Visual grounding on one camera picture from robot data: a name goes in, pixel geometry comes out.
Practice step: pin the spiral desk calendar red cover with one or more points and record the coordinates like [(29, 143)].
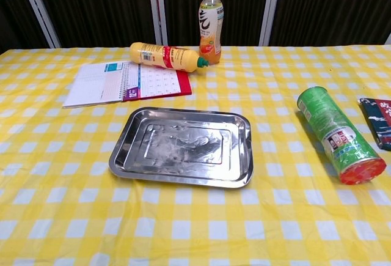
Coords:
[(122, 82)]

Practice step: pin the orange drink bottle black cap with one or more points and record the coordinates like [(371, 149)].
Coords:
[(210, 33)]

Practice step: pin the dark blue printed box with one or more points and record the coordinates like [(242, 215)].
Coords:
[(380, 119)]

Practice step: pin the green chips can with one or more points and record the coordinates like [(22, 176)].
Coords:
[(333, 131)]

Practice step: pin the yellow white checkered tablecloth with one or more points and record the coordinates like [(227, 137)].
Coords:
[(195, 223)]

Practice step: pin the white partition post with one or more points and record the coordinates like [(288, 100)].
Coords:
[(159, 9), (388, 39), (38, 6), (270, 9)]

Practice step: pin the rectangular metal tray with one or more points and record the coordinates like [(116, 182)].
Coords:
[(183, 148)]

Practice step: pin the yellow squeeze bottle green cap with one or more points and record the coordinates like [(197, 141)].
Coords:
[(165, 57)]

